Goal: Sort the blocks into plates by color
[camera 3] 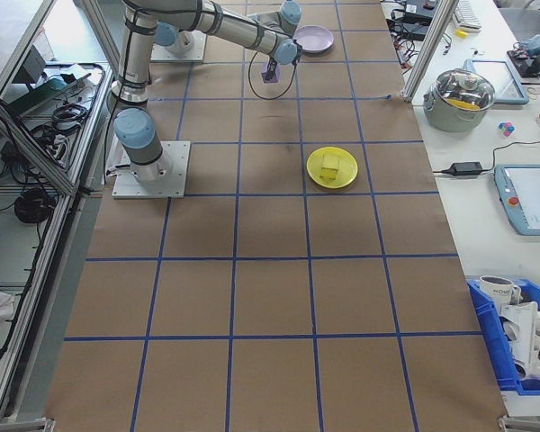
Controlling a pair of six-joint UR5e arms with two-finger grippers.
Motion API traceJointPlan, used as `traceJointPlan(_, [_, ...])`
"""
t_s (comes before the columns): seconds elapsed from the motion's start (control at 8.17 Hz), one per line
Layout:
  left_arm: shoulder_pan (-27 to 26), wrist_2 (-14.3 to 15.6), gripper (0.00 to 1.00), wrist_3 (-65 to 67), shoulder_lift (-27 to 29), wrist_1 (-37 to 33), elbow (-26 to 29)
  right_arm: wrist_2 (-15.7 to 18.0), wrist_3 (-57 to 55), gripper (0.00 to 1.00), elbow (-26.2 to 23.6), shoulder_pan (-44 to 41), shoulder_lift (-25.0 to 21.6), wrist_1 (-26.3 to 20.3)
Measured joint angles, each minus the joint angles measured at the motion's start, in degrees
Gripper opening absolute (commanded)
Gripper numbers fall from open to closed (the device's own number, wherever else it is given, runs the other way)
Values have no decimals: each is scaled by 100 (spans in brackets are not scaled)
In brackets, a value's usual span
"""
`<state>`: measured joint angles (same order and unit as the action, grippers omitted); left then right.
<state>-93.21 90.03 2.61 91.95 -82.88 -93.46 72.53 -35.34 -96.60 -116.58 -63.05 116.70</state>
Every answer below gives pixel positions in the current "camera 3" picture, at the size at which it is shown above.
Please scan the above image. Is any white printed mug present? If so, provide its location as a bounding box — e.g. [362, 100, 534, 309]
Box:
[478, 274, 523, 308]

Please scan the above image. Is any white plastic pipe fitting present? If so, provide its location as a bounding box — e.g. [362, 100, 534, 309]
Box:
[499, 300, 540, 384]

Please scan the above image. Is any aluminium corner bar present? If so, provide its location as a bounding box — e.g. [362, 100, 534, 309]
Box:
[0, 417, 55, 432]
[498, 415, 540, 432]

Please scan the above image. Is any black power adapter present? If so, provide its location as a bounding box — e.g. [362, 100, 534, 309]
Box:
[398, 22, 429, 41]
[448, 161, 484, 177]

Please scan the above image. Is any blue plastic bin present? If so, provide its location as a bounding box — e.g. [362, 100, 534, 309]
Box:
[466, 277, 540, 397]

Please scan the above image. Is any yellow round plate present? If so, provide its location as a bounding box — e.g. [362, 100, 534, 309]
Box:
[306, 146, 359, 191]

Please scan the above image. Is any glass pot lid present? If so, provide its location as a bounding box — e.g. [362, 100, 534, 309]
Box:
[433, 67, 496, 113]

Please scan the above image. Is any black coiled cable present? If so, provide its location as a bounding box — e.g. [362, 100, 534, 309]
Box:
[13, 186, 59, 225]

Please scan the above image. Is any V-shaped metal bar frame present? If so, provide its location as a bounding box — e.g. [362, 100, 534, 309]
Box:
[0, 0, 121, 422]

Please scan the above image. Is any blue teach pendant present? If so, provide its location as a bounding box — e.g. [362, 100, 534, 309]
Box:
[493, 163, 540, 237]
[463, 58, 540, 107]

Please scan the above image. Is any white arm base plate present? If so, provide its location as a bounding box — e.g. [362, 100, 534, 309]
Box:
[149, 31, 207, 63]
[111, 139, 193, 200]

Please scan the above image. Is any yellow item inside pot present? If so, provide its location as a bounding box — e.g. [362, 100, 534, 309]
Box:
[447, 97, 482, 112]

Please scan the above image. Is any white keyboard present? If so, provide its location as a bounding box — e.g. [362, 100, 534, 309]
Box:
[454, 0, 483, 32]

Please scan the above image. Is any black box with white label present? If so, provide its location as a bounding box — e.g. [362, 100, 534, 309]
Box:
[390, 0, 438, 23]

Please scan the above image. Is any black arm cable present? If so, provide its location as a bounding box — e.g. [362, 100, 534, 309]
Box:
[247, 49, 301, 101]

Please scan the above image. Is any aluminium profile post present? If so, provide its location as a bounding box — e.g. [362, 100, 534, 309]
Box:
[400, 0, 458, 104]

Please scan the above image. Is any yellow foam block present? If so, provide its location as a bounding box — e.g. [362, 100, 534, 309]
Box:
[319, 155, 342, 184]

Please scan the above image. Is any grey metal box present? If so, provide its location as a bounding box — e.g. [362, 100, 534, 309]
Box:
[21, 44, 47, 83]

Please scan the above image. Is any stainless steel cooking pot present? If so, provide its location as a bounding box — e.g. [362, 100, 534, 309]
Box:
[422, 67, 497, 133]

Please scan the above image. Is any purple foam block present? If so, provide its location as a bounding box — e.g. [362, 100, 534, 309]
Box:
[260, 62, 282, 85]

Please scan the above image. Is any purple round plate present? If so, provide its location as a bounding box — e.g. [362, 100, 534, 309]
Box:
[293, 24, 336, 57]

